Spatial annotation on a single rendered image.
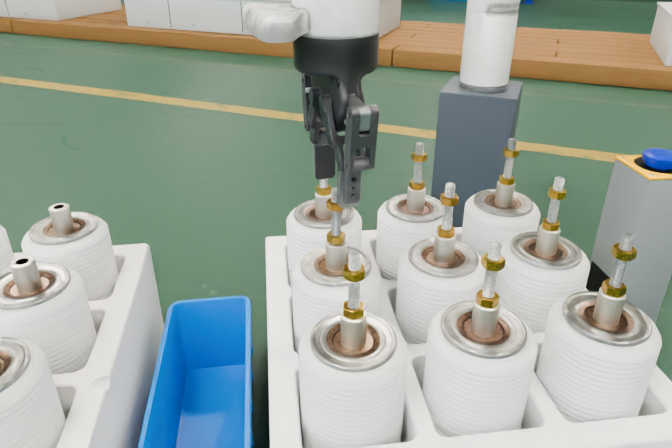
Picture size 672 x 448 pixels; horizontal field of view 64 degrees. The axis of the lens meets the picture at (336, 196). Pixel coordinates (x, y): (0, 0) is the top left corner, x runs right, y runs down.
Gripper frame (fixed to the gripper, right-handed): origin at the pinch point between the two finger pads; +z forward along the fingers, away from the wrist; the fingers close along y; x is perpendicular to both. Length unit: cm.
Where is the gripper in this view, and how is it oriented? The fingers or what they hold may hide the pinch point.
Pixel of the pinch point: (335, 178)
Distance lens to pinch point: 53.4
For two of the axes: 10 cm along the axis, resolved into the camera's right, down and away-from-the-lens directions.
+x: -9.4, 1.6, -3.2
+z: 0.0, 9.0, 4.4
